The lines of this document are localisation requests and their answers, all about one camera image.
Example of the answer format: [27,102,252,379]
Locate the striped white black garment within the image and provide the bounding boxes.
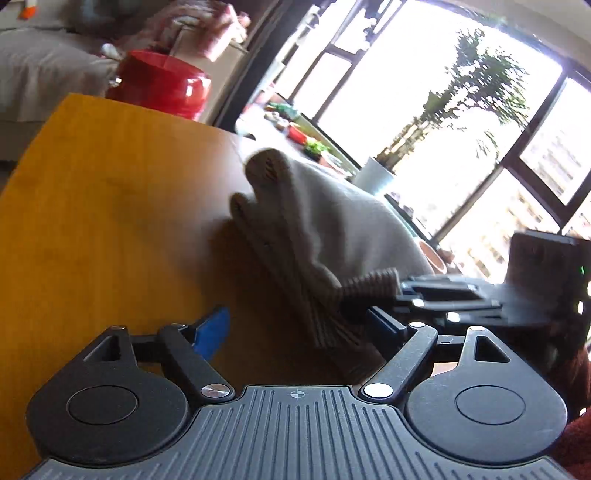
[230,149,432,382]

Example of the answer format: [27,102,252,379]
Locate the pink clothes pile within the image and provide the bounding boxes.
[114,1,250,62]

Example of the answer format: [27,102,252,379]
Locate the potted green tree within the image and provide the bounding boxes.
[351,28,527,195]

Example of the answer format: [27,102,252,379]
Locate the red flower pot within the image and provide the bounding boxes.
[287,124,308,145]

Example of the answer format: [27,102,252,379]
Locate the red round stool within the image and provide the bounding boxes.
[105,50,211,121]

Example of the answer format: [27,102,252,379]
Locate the grey covered sofa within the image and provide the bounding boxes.
[0,0,250,163]

